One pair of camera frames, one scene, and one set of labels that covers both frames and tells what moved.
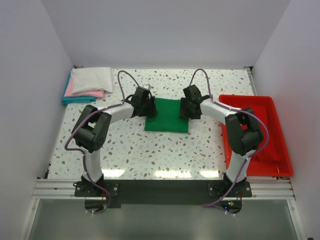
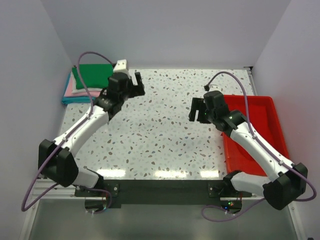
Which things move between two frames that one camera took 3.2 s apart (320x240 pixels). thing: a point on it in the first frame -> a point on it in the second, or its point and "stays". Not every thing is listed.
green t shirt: (168, 118) -> (92, 75)
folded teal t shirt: (70, 100) stays
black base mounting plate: (118, 192) stays
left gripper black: (152, 107) -> (136, 88)
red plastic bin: (272, 157) stays
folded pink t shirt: (97, 93) stays
